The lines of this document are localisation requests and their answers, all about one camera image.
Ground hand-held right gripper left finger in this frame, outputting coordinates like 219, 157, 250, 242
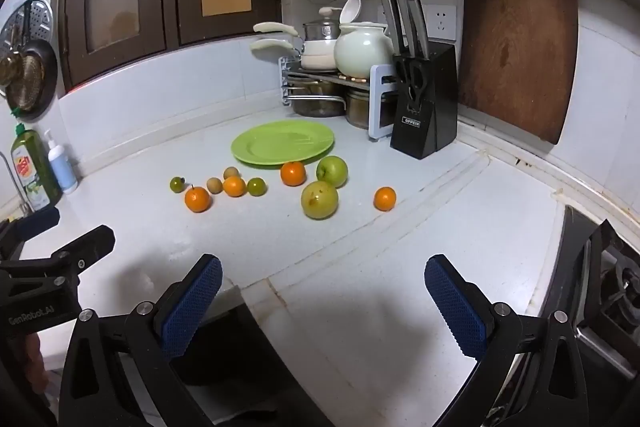
59, 253, 223, 427

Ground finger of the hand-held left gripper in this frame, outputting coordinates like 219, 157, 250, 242
50, 224, 117, 289
0, 206, 61, 260

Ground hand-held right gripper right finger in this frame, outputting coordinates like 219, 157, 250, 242
424, 253, 594, 427

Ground green plate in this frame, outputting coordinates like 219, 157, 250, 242
230, 120, 335, 167

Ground person's left hand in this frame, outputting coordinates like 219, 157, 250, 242
10, 332, 52, 390

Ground green dish soap bottle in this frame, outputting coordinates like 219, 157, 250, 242
10, 123, 63, 212

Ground white pump bottle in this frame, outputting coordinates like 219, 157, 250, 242
44, 129, 79, 195

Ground brass mesh strainer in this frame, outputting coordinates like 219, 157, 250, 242
0, 51, 44, 110

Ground black frying pan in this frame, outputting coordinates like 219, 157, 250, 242
6, 39, 59, 118

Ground black gas stove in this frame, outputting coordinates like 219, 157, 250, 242
554, 204, 640, 383

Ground yellow-green spotted apple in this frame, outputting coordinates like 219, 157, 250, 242
300, 181, 340, 221

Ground green apple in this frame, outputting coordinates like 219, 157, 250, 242
316, 156, 349, 188

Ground black knife block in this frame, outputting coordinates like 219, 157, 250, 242
390, 41, 458, 159

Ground perforated steel steamer plate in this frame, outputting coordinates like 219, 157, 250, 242
0, 0, 53, 58

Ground steel cooking pot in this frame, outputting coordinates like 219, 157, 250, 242
290, 79, 347, 118
345, 88, 396, 128

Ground grey pot rack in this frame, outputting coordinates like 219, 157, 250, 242
278, 56, 401, 142

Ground black kitchen scissors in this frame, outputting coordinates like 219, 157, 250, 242
395, 57, 434, 108

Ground brown wooden cutting board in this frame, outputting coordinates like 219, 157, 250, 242
457, 0, 579, 146

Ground white ceramic pot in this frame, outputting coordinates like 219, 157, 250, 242
334, 22, 396, 78

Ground steel pot with lid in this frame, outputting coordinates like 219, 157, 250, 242
302, 7, 344, 42

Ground cream saucepan with handle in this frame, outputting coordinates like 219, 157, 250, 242
250, 39, 341, 72
253, 22, 341, 58

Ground steel handled knife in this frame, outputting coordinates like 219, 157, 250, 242
396, 0, 419, 58
407, 0, 430, 59
377, 0, 407, 54

